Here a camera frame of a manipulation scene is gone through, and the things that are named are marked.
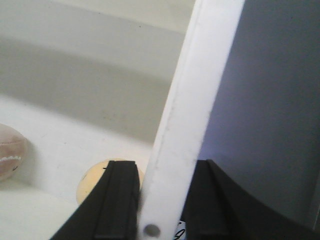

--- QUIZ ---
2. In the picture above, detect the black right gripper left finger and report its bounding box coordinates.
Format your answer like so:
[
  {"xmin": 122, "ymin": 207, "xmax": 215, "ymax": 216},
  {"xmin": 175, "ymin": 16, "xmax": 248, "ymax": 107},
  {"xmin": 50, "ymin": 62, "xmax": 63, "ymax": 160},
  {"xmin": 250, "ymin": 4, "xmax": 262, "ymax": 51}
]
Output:
[{"xmin": 52, "ymin": 160, "xmax": 140, "ymax": 240}]

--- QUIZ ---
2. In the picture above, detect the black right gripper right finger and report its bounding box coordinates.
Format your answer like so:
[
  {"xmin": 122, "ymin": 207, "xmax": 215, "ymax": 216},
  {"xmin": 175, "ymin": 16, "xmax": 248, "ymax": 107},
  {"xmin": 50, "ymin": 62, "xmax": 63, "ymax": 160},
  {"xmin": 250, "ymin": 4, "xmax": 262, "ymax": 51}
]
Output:
[{"xmin": 182, "ymin": 159, "xmax": 315, "ymax": 240}]

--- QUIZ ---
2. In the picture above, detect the yellow plush toy green stripe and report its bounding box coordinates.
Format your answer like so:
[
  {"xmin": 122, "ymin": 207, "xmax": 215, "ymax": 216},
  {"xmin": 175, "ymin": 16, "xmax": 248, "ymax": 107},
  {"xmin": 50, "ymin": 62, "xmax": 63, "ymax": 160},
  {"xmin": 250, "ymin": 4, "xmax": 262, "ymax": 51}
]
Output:
[{"xmin": 76, "ymin": 159, "xmax": 145, "ymax": 205}]

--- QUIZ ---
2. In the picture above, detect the pink plush toy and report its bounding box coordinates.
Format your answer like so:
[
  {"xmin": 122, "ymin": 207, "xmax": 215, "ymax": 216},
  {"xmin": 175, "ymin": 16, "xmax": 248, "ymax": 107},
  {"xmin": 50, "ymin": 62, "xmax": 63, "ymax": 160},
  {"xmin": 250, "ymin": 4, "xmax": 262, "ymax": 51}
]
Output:
[{"xmin": 0, "ymin": 123, "xmax": 27, "ymax": 181}]

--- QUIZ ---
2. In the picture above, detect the white plastic Totelife crate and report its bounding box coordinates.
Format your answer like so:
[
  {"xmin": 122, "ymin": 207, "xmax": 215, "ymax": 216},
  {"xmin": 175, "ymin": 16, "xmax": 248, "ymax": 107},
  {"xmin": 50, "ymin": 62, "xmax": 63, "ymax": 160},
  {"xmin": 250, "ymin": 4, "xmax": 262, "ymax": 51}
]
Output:
[{"xmin": 0, "ymin": 0, "xmax": 244, "ymax": 240}]

